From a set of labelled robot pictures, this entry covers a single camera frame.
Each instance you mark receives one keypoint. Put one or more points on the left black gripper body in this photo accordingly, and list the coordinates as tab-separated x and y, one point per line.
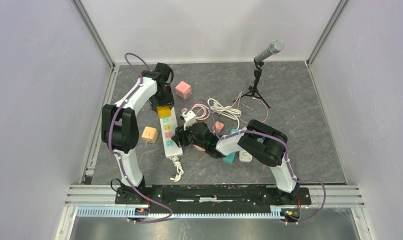
163	97

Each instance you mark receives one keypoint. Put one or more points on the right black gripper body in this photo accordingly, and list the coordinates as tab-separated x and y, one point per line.
199	144

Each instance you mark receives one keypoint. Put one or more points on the round pink socket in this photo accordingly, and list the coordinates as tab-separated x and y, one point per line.
199	148

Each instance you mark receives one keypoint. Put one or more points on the white power strip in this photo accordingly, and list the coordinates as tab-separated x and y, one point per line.
168	127

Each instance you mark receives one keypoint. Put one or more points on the small pink plug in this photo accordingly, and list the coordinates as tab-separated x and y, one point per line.
218	126

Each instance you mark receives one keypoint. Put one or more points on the pink cube plug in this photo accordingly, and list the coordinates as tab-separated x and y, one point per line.
183	90

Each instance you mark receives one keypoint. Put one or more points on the yellow cube plug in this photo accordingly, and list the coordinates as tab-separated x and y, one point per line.
164	111

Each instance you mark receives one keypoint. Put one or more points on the orange cube plug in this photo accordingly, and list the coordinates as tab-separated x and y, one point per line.
150	135

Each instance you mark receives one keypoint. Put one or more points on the teal power strip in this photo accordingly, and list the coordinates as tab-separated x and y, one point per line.
228	159

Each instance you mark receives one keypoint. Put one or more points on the white plug adapter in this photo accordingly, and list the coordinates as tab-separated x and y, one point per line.
244	156

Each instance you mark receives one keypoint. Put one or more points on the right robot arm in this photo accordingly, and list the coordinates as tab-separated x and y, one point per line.
273	152

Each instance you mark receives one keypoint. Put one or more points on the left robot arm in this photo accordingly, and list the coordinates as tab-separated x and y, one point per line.
119	125

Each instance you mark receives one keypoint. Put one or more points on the blue white green block stack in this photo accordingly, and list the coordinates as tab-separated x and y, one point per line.
261	140

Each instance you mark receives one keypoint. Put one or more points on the black tripod stand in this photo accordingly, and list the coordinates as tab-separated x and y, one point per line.
253	91

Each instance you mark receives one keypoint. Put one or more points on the grey microphone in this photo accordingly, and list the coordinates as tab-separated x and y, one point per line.
275	47

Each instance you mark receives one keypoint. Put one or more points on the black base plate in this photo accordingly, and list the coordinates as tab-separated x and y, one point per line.
212	198

